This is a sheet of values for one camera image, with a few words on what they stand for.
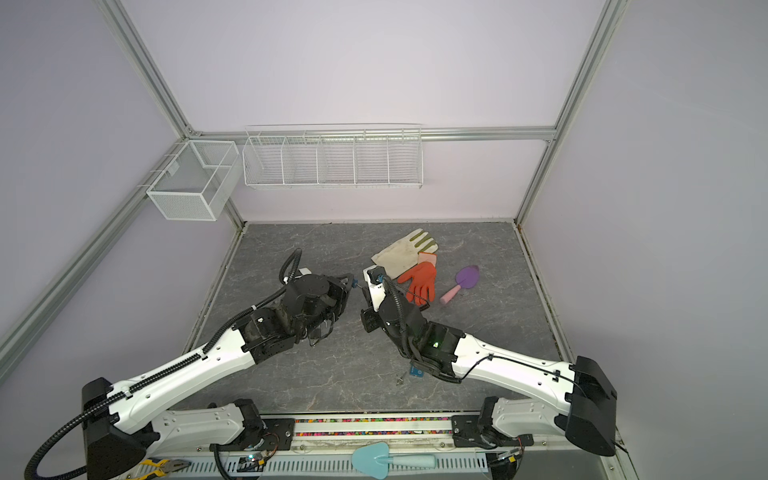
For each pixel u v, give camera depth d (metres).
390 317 0.53
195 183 0.98
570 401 0.40
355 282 0.71
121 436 0.40
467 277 1.05
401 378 0.83
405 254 1.11
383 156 1.04
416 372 0.83
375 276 0.58
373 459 0.70
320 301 0.52
